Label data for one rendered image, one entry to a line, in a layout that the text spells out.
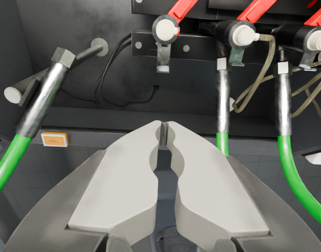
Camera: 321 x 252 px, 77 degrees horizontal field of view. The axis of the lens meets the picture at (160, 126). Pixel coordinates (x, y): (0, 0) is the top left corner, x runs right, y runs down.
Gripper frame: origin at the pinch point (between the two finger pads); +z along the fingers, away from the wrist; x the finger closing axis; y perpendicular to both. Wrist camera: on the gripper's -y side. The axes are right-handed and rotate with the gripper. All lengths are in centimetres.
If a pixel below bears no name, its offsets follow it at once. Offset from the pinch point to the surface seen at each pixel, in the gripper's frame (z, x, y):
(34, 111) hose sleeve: 6.4, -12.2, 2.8
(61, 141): 25.4, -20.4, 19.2
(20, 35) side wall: 37.3, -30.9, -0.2
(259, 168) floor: 122, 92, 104
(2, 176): 2.4, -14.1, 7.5
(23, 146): 4.7, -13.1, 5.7
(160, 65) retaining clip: 11.7, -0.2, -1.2
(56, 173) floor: 122, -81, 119
